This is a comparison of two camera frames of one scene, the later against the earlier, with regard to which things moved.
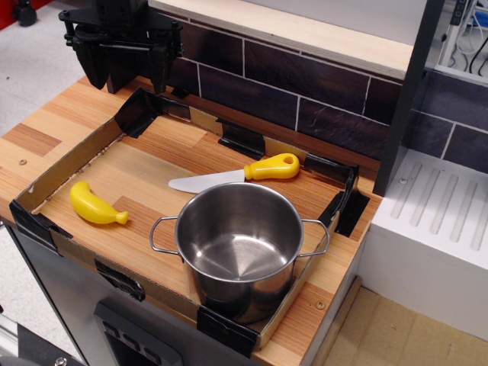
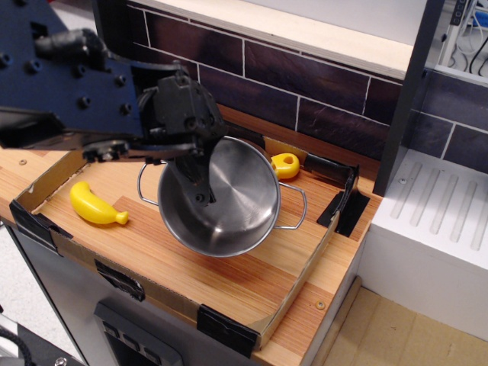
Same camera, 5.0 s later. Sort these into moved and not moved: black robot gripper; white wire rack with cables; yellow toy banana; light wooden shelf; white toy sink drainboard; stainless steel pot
Moved: stainless steel pot; black robot gripper
Not moved: yellow toy banana; white wire rack with cables; white toy sink drainboard; light wooden shelf
